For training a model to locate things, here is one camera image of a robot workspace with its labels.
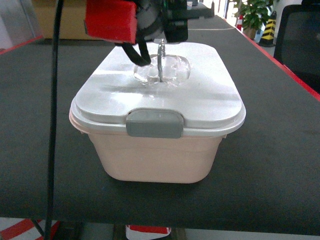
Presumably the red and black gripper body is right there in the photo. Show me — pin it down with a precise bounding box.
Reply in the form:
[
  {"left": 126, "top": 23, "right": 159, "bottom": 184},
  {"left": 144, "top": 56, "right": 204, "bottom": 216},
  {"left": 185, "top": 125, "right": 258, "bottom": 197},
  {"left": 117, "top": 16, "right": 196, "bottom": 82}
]
[{"left": 84, "top": 0, "right": 188, "bottom": 44}]

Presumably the white box lid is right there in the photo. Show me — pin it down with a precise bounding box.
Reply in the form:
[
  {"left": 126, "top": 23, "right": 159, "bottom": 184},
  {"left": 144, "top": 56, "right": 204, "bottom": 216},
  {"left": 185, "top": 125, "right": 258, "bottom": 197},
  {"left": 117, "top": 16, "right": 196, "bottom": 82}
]
[{"left": 69, "top": 42, "right": 246, "bottom": 139}]

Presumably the pink plastic storage box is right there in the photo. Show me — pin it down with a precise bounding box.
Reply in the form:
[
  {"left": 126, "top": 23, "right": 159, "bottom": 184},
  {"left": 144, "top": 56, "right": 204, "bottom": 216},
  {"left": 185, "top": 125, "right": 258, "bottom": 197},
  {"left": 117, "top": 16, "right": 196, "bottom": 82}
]
[{"left": 68, "top": 114, "right": 227, "bottom": 185}]

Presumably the far red white cone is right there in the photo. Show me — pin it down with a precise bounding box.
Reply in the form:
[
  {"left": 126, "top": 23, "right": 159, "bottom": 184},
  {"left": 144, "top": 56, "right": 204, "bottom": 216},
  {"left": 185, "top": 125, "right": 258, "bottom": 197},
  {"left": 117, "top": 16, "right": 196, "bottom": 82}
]
[{"left": 236, "top": 14, "right": 244, "bottom": 32}]

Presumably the potted green plant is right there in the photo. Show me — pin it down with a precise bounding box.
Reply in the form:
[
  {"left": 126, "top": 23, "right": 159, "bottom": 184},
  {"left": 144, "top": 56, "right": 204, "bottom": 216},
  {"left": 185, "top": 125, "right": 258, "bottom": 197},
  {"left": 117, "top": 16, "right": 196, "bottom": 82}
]
[{"left": 238, "top": 0, "right": 274, "bottom": 40}]

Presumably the yellow black striped bollard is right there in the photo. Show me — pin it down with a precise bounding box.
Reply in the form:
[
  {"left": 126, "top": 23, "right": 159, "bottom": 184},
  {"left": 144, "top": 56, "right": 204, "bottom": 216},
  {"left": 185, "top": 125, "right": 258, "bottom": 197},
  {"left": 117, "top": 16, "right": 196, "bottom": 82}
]
[{"left": 258, "top": 11, "right": 277, "bottom": 48}]

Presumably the black office chair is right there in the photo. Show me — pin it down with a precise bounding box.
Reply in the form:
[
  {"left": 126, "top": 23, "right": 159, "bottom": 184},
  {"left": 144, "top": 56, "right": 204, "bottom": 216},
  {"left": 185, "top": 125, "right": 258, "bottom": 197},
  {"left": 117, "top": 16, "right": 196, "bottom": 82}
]
[{"left": 273, "top": 0, "right": 320, "bottom": 93}]

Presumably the black table mat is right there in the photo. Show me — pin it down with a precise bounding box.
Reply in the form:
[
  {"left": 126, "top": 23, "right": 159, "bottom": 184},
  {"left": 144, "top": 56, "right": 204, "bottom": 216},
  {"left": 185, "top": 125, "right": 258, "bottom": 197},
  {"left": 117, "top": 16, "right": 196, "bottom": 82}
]
[{"left": 0, "top": 17, "right": 320, "bottom": 236}]

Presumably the red white traffic cone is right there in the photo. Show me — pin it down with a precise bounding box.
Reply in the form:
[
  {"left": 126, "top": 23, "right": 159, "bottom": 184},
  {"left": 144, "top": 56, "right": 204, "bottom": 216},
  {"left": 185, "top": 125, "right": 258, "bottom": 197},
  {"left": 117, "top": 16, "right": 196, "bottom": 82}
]
[
  {"left": 125, "top": 224, "right": 172, "bottom": 240},
  {"left": 0, "top": 217, "right": 44, "bottom": 240}
]

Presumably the black cable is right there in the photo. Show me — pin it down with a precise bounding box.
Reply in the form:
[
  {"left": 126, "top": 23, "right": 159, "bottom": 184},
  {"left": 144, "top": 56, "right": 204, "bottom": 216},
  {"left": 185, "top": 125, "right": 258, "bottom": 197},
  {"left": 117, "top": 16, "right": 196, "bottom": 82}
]
[{"left": 43, "top": 0, "right": 65, "bottom": 240}]

